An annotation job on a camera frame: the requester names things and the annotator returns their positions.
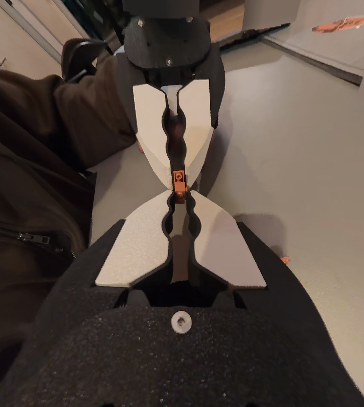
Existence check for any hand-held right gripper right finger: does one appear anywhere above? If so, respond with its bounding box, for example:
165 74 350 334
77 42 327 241
188 190 268 290

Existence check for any grey desk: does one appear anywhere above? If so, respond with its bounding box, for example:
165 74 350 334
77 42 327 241
86 6 364 404

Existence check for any person's left hand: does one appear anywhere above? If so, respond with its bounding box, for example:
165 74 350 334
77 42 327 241
169 114 187 168

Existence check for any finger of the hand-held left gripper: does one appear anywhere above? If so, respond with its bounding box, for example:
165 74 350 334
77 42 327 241
179 79 215 187
133 83 174 190

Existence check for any person's left forearm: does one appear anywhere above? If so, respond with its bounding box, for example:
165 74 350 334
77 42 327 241
0 54 139 173

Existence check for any brown jacket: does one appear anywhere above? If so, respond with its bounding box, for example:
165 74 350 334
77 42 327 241
0 127 94 379

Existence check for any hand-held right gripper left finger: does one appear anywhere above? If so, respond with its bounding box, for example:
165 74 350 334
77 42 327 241
95 190 174 287

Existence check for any black office chair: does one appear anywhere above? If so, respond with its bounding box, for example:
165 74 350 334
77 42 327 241
62 38 115 83

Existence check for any open instruction booklet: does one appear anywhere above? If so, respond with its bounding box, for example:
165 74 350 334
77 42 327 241
263 0 364 104

